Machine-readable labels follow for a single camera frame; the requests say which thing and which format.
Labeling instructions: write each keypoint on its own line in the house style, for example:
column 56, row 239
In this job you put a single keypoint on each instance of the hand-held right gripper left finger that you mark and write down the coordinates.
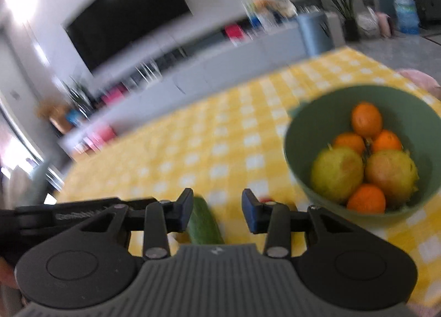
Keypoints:
column 185, row 208

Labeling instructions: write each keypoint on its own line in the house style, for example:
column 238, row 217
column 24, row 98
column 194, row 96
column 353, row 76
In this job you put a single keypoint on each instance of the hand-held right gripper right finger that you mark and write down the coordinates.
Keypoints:
column 249, row 212

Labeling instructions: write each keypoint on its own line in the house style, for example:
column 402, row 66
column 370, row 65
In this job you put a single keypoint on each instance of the red cherry tomato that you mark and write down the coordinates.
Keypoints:
column 266, row 200

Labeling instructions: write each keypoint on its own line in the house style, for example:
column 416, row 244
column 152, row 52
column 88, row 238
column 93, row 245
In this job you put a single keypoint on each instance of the green cucumber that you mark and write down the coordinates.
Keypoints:
column 203, row 224

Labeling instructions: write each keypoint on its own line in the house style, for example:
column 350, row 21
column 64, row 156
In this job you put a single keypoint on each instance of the green colander bowl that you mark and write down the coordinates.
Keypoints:
column 299, row 151

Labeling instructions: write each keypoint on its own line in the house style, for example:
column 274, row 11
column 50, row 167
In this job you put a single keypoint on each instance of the yellow-green pear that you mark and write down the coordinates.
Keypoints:
column 336, row 174
column 391, row 172

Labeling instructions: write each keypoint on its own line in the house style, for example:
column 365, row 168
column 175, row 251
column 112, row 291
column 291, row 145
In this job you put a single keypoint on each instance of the orange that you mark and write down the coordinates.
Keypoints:
column 367, row 120
column 367, row 199
column 387, row 141
column 349, row 143

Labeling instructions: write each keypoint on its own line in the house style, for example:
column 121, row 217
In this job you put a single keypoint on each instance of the yellow checked tablecloth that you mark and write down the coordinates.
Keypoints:
column 224, row 131

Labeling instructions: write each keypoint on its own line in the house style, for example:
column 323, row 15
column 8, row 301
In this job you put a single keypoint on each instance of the pink storage basket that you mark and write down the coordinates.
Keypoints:
column 100, row 137

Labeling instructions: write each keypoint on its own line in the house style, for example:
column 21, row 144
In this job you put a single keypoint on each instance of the thin-leaf potted plant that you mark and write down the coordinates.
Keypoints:
column 80, row 96

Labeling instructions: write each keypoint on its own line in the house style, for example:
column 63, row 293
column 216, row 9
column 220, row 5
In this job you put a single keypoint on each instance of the pink flat box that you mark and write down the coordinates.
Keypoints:
column 113, row 95

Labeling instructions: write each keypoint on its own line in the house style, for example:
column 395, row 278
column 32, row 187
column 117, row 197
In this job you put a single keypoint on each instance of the white marble tv console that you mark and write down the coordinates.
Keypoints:
column 206, row 72

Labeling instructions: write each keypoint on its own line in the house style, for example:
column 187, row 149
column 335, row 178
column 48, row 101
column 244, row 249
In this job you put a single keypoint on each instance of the white wifi router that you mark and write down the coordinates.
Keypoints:
column 146, row 74

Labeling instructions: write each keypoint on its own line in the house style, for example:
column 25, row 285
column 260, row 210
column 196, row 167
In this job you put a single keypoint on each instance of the red box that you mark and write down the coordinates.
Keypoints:
column 233, row 33

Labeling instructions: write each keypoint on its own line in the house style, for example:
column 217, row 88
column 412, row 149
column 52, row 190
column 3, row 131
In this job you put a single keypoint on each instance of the blue-grey trash can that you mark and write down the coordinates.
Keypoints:
column 315, row 34

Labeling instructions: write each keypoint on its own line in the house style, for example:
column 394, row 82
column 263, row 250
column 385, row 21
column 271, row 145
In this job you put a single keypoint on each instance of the colourful picture box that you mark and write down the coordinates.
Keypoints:
column 268, row 8

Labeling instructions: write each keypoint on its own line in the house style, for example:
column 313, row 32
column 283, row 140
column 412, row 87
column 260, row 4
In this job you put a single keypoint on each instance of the pink chair cushion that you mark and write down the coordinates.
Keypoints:
column 418, row 81

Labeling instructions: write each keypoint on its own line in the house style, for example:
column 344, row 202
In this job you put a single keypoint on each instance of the white plastic bag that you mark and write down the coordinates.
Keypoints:
column 367, row 26

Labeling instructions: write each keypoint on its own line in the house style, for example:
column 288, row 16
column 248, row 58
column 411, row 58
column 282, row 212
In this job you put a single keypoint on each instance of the pink small appliance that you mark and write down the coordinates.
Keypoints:
column 384, row 24

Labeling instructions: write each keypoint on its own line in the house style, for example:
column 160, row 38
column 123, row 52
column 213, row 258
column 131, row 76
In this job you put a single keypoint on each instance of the blue water jug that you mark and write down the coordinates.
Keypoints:
column 406, row 10

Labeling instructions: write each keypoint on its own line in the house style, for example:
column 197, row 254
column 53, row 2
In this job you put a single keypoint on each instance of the black wall television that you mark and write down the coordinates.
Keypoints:
column 131, row 13

